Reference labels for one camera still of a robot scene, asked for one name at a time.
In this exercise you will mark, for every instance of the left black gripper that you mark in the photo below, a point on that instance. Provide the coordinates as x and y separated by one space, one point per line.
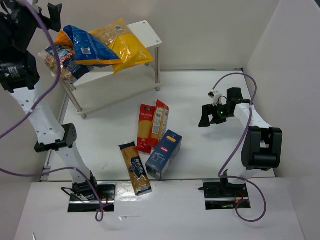
43 19

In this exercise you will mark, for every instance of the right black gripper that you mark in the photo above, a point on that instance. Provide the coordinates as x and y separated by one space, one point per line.
214 114

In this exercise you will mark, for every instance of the blue orange pasta bag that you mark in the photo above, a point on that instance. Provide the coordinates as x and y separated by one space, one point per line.
89 50

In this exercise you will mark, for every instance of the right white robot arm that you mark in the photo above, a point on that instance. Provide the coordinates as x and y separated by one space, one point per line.
262 144

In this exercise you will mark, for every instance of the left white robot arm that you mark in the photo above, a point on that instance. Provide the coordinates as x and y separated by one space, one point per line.
19 77

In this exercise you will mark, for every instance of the yellow macaroni pasta bag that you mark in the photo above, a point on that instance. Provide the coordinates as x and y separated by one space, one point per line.
121 40

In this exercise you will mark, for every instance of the white two-tier metal shelf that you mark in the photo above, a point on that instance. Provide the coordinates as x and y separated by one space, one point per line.
101 88

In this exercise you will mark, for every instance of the red spaghetti pack barcode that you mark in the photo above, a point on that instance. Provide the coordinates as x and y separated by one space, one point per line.
159 123

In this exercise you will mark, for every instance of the dark blue Barilla box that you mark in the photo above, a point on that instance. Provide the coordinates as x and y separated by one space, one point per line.
160 160

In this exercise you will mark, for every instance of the clear fusilli bag blue label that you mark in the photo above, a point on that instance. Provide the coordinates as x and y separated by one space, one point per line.
70 70

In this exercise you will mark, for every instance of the red spaghetti pack front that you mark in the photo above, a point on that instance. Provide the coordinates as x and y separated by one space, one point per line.
146 115

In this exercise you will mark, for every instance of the black label spaghetti pack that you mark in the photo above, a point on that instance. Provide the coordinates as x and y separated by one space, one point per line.
135 168

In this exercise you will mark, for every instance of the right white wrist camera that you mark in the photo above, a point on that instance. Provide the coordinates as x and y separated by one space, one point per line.
216 97

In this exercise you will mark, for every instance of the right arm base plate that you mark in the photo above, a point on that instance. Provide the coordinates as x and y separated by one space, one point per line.
219 197

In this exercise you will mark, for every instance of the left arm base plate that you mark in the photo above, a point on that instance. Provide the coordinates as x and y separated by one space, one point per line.
79 204

